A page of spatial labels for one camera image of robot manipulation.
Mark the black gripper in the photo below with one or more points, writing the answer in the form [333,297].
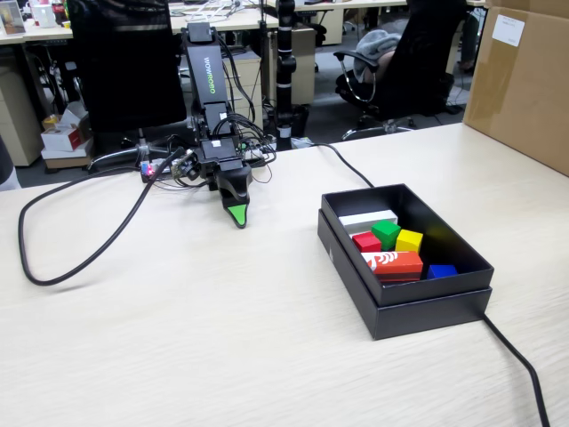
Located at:
[220,153]

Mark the red wooden cube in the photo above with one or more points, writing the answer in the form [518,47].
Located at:
[365,244]

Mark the green wooden cube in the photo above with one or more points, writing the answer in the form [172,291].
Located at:
[386,231]

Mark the yellow wooden cube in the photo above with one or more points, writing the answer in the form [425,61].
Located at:
[411,242]

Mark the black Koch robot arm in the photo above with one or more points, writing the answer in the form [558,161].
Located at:
[202,66]

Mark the white rectangular box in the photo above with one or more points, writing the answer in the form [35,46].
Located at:
[355,220]

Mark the white box with red side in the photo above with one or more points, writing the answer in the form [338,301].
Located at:
[62,138]

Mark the black cardboard box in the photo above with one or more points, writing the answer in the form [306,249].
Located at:
[422,291]

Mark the black open box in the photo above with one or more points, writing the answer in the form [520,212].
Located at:
[422,320]

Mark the large labelled cardboard box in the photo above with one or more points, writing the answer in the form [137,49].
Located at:
[524,89]

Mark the robot controller board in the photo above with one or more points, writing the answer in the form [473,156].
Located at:
[149,169]

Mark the beige drawer cabinet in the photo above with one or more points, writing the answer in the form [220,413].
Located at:
[18,115]
[249,89]

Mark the black pole with white rings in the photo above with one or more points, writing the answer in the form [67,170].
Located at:
[285,66]

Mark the red white printed carton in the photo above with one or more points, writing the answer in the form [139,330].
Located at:
[400,264]

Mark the black mesh office chair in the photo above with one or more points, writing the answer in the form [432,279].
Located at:
[124,66]

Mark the grey cloth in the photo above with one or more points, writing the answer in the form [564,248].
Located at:
[373,44]

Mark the blue wooden cube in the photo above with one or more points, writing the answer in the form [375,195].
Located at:
[442,271]

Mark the light wood office desk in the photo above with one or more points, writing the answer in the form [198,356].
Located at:
[44,32]
[355,5]

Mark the black chair with chrome arms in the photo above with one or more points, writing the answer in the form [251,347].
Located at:
[422,66]

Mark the cola bottle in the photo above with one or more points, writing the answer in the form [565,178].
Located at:
[58,6]

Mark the white cup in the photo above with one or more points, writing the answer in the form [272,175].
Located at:
[43,17]

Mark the small photo frame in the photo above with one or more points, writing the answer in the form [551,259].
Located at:
[12,18]

